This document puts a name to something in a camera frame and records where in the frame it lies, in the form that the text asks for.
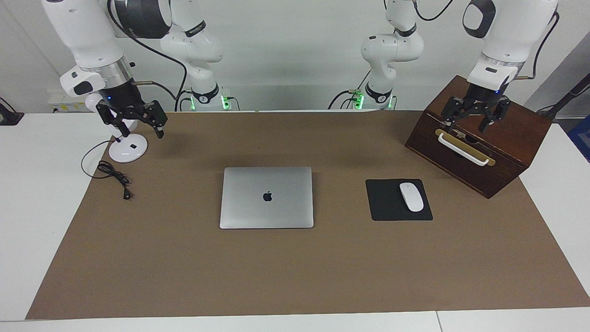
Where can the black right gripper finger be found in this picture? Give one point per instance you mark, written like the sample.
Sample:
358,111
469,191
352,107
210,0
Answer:
113,121
154,115

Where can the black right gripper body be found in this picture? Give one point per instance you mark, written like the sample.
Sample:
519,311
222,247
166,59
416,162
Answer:
120,99

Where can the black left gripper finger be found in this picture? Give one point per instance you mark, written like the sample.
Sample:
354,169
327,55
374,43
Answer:
454,110
497,113

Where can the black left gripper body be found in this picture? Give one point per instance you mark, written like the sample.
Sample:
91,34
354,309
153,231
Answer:
483,97

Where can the silver grey laptop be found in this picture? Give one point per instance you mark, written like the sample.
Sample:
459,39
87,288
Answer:
249,203

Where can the dark brown wooden box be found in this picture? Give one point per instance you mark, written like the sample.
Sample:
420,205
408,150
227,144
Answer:
511,138

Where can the white desk lamp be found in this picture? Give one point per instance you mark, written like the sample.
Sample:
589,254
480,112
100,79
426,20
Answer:
128,148

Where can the black stand pole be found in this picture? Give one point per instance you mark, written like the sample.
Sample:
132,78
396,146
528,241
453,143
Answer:
571,94

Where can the blue crate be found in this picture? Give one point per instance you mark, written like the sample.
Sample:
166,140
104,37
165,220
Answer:
581,138

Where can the white computer mouse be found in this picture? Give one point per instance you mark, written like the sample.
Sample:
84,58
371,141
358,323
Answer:
411,197

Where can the black mouse pad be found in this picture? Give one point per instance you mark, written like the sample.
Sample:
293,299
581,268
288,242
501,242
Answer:
385,203

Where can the brown table mat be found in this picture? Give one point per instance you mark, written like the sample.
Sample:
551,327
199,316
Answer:
276,267

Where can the white wall power strip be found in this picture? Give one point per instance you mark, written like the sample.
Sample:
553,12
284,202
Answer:
69,105

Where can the black clamp mount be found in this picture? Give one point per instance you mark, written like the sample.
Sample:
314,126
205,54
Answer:
8,115

